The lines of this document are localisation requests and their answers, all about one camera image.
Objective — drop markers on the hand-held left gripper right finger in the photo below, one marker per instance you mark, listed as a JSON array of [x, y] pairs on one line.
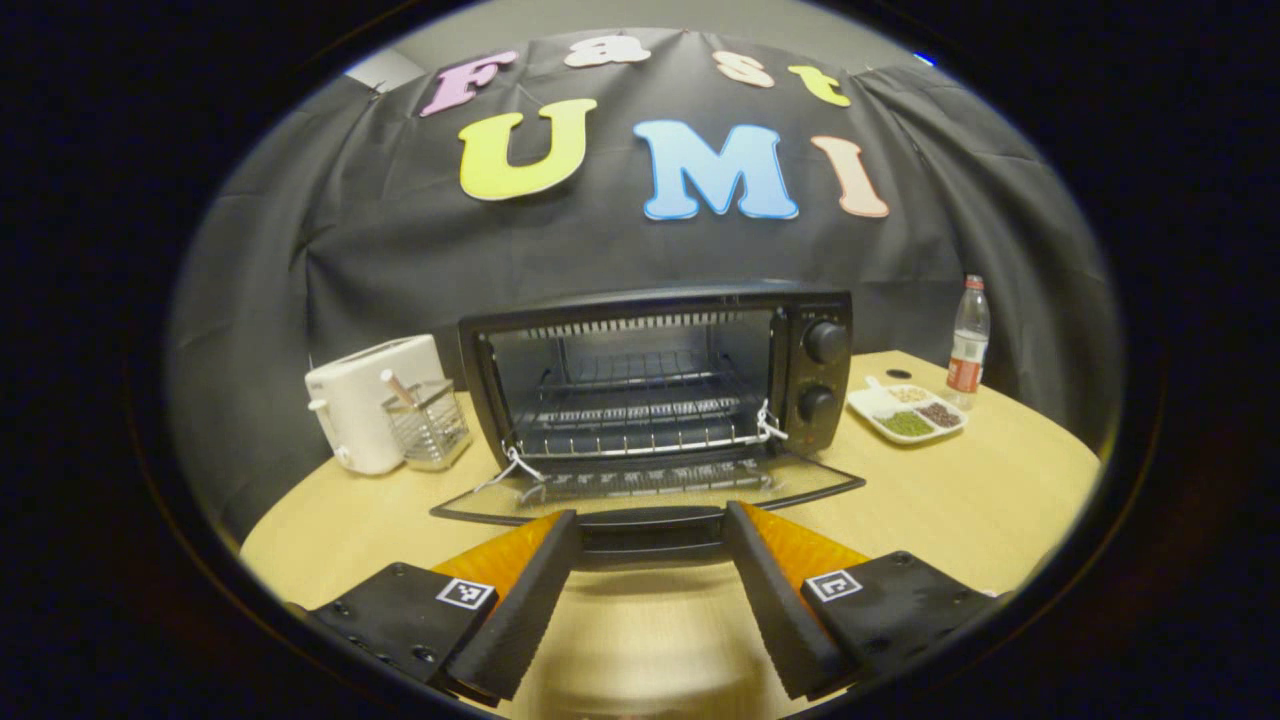
[[775, 610]]

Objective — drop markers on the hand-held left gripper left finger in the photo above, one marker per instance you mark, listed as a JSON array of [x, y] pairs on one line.
[[530, 610]]

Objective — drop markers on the black electric oven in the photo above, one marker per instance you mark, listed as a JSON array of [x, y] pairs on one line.
[[700, 298]]

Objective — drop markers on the metal mesh utensil holder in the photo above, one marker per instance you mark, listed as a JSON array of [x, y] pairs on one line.
[[430, 430]]

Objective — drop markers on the white divided plate of beans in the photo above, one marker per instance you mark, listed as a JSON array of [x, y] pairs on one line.
[[880, 405]]

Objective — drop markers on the wooden stick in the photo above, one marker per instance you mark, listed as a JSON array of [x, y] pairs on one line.
[[397, 387]]

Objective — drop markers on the white toaster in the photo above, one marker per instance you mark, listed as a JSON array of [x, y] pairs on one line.
[[360, 400]]

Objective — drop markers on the clear red label plastic bottle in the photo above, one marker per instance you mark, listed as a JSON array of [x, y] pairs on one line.
[[967, 350]]

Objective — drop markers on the black backdrop cloth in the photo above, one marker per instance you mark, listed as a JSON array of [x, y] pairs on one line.
[[350, 250]]

